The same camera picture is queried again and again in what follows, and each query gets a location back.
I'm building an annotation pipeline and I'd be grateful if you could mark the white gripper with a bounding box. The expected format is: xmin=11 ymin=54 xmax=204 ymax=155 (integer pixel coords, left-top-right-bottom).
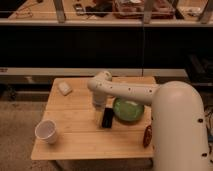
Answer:
xmin=92 ymin=92 xmax=107 ymax=127

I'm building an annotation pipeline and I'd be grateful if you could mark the dark phone on shelf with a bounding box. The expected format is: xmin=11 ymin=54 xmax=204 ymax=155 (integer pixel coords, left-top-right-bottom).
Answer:
xmin=73 ymin=3 xmax=85 ymax=16

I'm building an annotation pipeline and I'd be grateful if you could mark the wooden table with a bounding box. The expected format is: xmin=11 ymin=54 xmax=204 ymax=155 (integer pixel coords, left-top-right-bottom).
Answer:
xmin=31 ymin=77 xmax=153 ymax=160

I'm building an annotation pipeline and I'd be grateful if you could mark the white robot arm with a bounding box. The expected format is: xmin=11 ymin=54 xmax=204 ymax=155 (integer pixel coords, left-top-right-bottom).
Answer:
xmin=87 ymin=71 xmax=213 ymax=171

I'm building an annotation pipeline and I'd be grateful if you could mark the green bowl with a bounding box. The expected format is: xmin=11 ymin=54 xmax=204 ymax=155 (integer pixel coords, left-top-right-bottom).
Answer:
xmin=113 ymin=98 xmax=144 ymax=122

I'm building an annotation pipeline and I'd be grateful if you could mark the black rectangular block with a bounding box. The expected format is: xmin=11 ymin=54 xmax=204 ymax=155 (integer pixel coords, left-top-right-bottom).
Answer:
xmin=101 ymin=108 xmax=114 ymax=128

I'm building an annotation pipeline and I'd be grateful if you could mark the white sponge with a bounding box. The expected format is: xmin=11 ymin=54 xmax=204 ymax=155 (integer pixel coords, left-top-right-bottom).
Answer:
xmin=58 ymin=82 xmax=72 ymax=96

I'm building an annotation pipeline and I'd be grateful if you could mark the tray of items on shelf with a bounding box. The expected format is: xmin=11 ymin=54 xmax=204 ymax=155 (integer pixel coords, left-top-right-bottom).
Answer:
xmin=112 ymin=0 xmax=175 ymax=19

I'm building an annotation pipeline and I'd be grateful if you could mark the red chili pepper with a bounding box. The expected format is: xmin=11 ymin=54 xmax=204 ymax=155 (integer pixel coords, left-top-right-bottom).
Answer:
xmin=143 ymin=126 xmax=152 ymax=147

